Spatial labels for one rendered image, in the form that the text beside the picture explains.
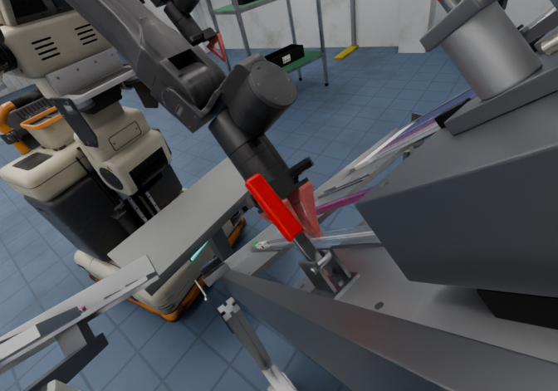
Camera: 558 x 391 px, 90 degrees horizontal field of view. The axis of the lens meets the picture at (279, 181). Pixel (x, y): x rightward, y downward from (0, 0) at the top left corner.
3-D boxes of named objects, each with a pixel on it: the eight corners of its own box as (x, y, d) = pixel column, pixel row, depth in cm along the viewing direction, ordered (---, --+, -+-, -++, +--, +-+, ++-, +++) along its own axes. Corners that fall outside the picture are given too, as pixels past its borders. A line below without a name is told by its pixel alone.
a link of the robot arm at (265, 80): (203, 75, 40) (159, 101, 35) (237, 6, 31) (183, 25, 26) (263, 135, 42) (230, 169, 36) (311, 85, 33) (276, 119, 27)
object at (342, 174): (239, 290, 62) (221, 263, 62) (407, 147, 89) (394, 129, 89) (241, 290, 61) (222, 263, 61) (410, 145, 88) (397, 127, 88)
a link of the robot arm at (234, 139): (230, 117, 41) (198, 128, 37) (251, 86, 36) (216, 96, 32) (256, 155, 41) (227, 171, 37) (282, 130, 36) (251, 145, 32)
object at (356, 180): (233, 281, 61) (225, 269, 61) (405, 139, 88) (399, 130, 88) (255, 290, 44) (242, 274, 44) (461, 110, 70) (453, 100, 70)
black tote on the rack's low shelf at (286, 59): (261, 77, 266) (258, 65, 259) (251, 75, 277) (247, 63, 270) (304, 56, 289) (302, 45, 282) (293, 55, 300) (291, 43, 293)
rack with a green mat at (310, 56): (239, 111, 302) (201, -9, 233) (301, 79, 338) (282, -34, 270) (265, 122, 271) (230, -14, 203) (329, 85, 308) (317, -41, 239)
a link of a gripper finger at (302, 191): (345, 228, 35) (301, 166, 35) (303, 265, 32) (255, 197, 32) (320, 232, 41) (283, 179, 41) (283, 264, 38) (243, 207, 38)
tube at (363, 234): (255, 250, 63) (252, 246, 63) (260, 246, 63) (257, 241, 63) (466, 237, 16) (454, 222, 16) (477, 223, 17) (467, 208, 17)
